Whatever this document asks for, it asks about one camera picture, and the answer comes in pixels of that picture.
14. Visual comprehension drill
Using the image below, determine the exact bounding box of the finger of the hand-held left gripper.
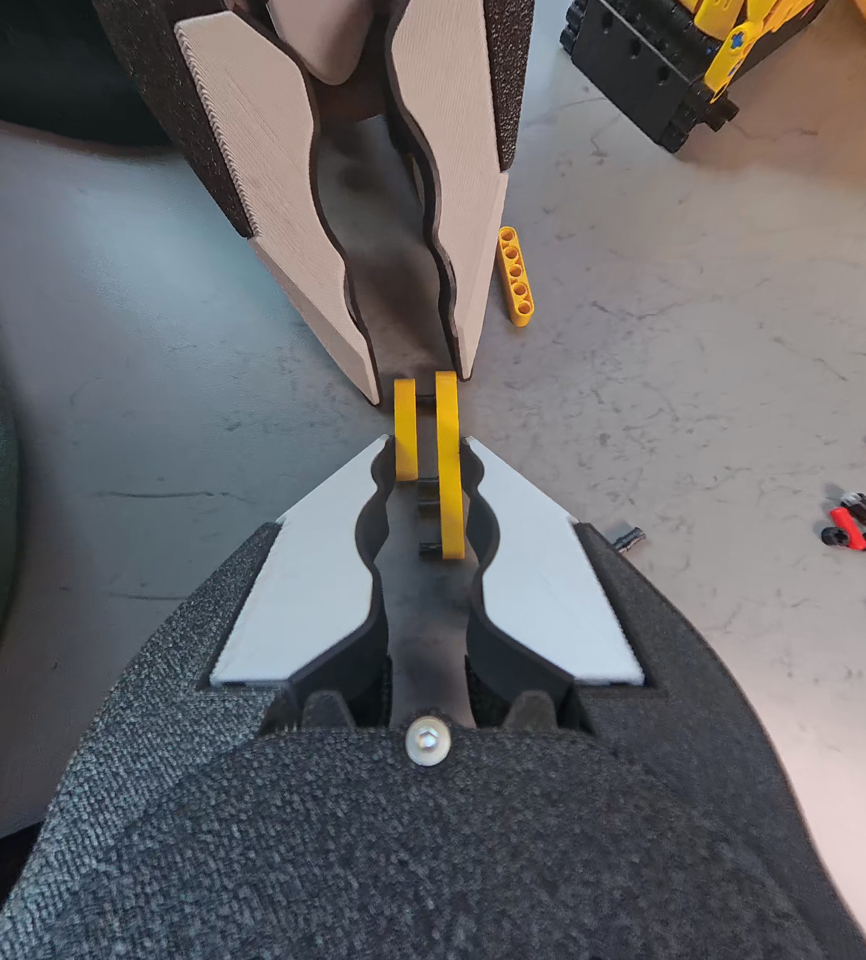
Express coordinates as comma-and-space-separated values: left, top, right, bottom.
175, 11, 383, 406
386, 0, 510, 382

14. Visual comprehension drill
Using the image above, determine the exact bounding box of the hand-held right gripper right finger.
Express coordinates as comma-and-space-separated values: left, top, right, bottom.
461, 436, 646, 727

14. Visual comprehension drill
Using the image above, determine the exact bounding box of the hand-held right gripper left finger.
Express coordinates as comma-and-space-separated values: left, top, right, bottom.
210, 435, 396, 727

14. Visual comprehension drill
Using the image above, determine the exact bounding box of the yellow lego liftarm beam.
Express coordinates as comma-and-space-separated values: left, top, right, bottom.
393, 378, 421, 483
434, 370, 468, 563
497, 225, 536, 328

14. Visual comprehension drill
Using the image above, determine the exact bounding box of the yellow lego vehicle model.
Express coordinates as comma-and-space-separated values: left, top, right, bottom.
560, 0, 831, 156

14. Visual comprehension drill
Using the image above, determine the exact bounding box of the black bumpy cushion pad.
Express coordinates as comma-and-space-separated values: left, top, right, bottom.
0, 0, 173, 149

